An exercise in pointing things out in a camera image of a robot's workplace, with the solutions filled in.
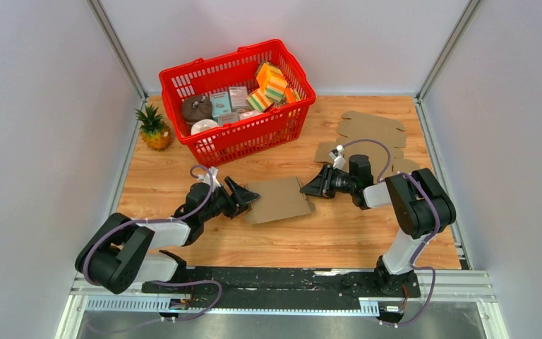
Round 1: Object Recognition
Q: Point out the orange sponge right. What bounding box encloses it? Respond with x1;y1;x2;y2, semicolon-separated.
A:
282;88;301;105

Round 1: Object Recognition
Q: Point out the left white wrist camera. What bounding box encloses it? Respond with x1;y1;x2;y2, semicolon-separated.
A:
197;167;222;189

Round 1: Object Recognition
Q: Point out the teal small box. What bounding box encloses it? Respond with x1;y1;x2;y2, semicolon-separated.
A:
209;91;232;121

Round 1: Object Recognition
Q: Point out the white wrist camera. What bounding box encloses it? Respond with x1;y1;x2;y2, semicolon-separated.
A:
329;145;346;170
197;167;222;189

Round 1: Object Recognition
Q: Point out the brown cardboard box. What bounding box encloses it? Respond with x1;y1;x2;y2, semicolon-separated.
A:
246;177;315;224

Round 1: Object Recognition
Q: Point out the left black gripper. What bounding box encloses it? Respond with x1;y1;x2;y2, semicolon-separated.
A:
200;177;260;223

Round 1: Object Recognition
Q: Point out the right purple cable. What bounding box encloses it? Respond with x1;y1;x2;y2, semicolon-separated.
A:
338;138;442;326

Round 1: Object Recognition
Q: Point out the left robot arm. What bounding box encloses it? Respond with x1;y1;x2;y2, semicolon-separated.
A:
75;175;260;295

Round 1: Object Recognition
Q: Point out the brown round item in basket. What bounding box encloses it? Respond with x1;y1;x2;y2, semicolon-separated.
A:
181;94;212;125

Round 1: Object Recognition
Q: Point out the grey small box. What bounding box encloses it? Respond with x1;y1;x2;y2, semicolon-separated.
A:
228;86;251;112

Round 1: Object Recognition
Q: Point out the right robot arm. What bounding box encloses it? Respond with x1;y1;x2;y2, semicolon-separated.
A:
300;155;456;296

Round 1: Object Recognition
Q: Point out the small pineapple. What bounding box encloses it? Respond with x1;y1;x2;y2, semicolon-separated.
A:
135;105;172;151

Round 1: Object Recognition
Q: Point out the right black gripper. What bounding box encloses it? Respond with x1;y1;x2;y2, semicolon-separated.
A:
300;163;356;199

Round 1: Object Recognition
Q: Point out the red plastic shopping basket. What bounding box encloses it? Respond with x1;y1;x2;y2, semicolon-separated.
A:
159;39;316;167

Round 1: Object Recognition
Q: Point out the white round tin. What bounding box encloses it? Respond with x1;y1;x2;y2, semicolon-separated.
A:
191;119;219;135

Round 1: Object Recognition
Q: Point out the striped sponge lower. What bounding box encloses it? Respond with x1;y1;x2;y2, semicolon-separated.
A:
246;88;274;112

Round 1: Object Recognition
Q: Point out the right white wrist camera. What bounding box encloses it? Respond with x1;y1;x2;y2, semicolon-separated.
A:
329;145;346;170

